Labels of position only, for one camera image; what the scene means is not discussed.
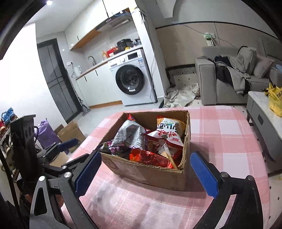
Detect silver purple snack bag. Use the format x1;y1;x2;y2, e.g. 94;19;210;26
110;120;146;149

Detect noodle snack bag white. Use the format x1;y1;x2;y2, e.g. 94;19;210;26
147;116;186;149

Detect red blue chip bag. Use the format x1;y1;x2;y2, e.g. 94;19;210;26
127;113;152;134

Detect purple bag on floor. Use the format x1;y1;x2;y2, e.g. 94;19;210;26
34;119;61;149

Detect cardboard box on floor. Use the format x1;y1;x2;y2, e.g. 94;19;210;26
54;121;86;153

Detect black glass door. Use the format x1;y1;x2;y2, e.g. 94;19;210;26
37;39;82;123

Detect dark purple snack bag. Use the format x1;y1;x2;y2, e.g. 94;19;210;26
95;141;132;159

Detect pink plaid tablecloth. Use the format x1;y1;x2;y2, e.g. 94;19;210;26
80;106;270;228

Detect white kitchen cabinet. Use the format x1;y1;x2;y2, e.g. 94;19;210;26
77;64;121;106

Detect white electric kettle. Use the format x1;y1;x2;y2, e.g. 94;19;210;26
74;66;82;76

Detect white coffee table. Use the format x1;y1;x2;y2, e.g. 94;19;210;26
247;91;281;161

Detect kitchen faucet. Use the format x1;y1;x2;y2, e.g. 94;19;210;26
87;55;97;66

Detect yellow bottle on counter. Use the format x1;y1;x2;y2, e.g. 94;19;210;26
102;51;108;60

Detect white washing machine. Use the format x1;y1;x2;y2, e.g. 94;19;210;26
108;48;157;106

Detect red box on counter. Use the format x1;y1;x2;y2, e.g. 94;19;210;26
106;47;118;58

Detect yellow plastic bag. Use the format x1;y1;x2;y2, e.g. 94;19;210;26
263;82;282;117

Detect grey sofa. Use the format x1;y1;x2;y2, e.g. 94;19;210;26
195;46;281;106

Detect white cloth on floor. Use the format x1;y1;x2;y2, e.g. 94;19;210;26
163;83;199;108

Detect grey clothes on sofa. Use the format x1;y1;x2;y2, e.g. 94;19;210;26
214;55;250;96

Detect range hood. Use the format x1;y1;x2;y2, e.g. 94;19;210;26
95;13;132;32

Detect grey pillow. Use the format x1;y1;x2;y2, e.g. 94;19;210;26
236;46;257;75

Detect wall power strip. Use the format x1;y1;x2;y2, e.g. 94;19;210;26
204;32;216;46

